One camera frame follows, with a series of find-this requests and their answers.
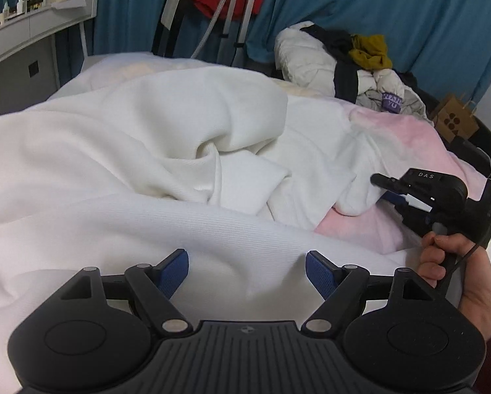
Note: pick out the white dressing table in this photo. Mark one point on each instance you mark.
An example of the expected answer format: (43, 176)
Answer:
(28, 62)

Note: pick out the blue curtain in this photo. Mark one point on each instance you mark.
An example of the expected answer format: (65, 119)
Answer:
(446, 44)

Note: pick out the garment steamer on stand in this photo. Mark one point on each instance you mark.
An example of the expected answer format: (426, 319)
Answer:
(236, 17)

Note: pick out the white sweatpants with striped band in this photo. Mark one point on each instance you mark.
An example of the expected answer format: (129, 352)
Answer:
(63, 208)

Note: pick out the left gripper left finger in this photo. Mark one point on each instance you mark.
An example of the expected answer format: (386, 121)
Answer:
(153, 286)

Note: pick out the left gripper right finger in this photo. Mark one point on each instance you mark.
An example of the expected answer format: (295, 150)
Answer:
(342, 289)

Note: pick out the mustard yellow garment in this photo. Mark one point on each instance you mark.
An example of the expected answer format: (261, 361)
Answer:
(370, 52)

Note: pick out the grey jacket with purple label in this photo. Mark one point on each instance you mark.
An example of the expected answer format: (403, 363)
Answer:
(383, 91)

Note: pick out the person's right hand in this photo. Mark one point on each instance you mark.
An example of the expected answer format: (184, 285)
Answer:
(475, 302)

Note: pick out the white and black chair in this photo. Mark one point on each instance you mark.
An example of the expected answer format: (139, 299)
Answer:
(168, 27)

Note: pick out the black garment on pile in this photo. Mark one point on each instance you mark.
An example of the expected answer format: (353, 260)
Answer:
(338, 44)

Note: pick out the brown paper shopping bag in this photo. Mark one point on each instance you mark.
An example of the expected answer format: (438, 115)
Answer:
(455, 117)

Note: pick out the black bedside armchair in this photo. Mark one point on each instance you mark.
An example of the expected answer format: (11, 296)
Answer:
(475, 151)

